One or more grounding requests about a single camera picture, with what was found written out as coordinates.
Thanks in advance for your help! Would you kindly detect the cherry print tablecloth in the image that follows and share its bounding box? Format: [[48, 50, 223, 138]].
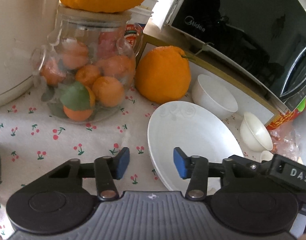
[[0, 86, 259, 239]]

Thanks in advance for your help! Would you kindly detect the cream air fryer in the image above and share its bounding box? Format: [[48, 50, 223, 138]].
[[0, 0, 59, 106]]

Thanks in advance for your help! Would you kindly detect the large orange on table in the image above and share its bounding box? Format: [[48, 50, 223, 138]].
[[135, 46, 191, 104]]

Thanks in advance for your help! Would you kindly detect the red gift box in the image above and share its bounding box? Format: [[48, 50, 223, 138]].
[[266, 109, 302, 131]]

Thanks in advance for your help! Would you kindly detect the cream bowl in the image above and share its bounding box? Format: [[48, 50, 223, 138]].
[[240, 112, 273, 152], [260, 151, 274, 163]]

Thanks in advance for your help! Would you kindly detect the black microwave oven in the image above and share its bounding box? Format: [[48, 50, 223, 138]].
[[165, 0, 306, 111]]

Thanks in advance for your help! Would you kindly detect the white bowl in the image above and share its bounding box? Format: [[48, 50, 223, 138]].
[[192, 74, 238, 120]]

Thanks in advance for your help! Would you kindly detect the stack of paper cups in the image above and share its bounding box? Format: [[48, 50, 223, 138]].
[[124, 0, 158, 48]]

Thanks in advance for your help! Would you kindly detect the glass jar of tangerines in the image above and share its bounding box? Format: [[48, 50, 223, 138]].
[[30, 5, 143, 124]]

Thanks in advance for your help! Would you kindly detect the bag of small oranges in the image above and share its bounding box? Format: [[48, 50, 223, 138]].
[[269, 121, 301, 162]]

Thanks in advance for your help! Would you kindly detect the white gold trimmed cabinet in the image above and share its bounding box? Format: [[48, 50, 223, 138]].
[[136, 21, 286, 125]]

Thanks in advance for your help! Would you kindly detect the white deep plate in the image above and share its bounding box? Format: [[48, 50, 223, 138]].
[[148, 101, 243, 193]]

